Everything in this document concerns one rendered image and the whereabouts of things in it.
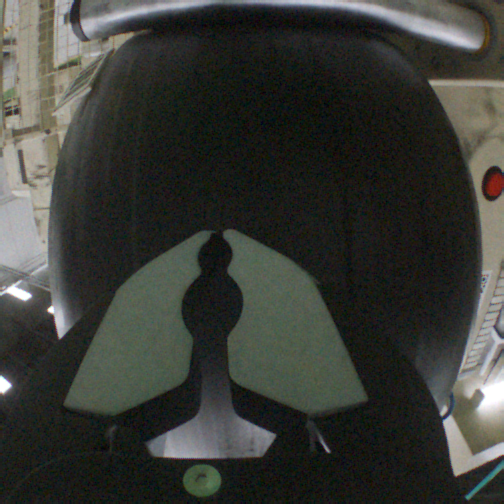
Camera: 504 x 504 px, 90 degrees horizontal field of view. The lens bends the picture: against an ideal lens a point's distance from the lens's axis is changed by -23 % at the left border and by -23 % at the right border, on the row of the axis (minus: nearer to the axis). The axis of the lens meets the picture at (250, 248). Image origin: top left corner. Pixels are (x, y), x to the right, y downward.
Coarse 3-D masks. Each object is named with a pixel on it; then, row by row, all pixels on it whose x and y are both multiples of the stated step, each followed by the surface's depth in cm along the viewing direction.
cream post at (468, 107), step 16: (448, 96) 30; (464, 96) 27; (480, 96) 27; (496, 96) 27; (448, 112) 31; (464, 112) 28; (480, 112) 28; (496, 112) 27; (464, 128) 29; (480, 128) 28; (496, 128) 28; (464, 144) 29; (480, 144) 29; (496, 144) 29; (480, 160) 30; (496, 160) 30; (480, 176) 31; (480, 192) 32; (480, 208) 33; (496, 208) 33; (496, 224) 34; (496, 240) 35; (496, 256) 36; (496, 272) 37; (480, 320) 40
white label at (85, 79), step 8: (104, 56) 19; (96, 64) 19; (104, 64) 18; (80, 72) 20; (88, 72) 19; (96, 72) 18; (80, 80) 19; (88, 80) 18; (96, 80) 17; (72, 88) 19; (80, 88) 18; (88, 88) 17; (64, 96) 19; (72, 96) 18; (80, 96) 17; (64, 104) 18; (56, 112) 18
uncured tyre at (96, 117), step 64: (128, 64) 17; (192, 64) 16; (256, 64) 16; (320, 64) 16; (384, 64) 17; (128, 128) 15; (192, 128) 15; (256, 128) 15; (320, 128) 15; (384, 128) 15; (448, 128) 16; (64, 192) 16; (128, 192) 14; (192, 192) 14; (256, 192) 14; (320, 192) 14; (384, 192) 14; (448, 192) 15; (64, 256) 15; (128, 256) 14; (320, 256) 14; (384, 256) 14; (448, 256) 14; (64, 320) 16; (384, 320) 14; (448, 320) 15; (448, 384) 16; (192, 448) 16; (256, 448) 16
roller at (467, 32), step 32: (96, 0) 16; (128, 0) 16; (160, 0) 17; (192, 0) 17; (224, 0) 17; (256, 0) 17; (288, 0) 17; (320, 0) 17; (352, 0) 17; (384, 0) 17; (416, 0) 17; (96, 32) 18; (128, 32) 20; (416, 32) 19; (448, 32) 18; (480, 32) 17
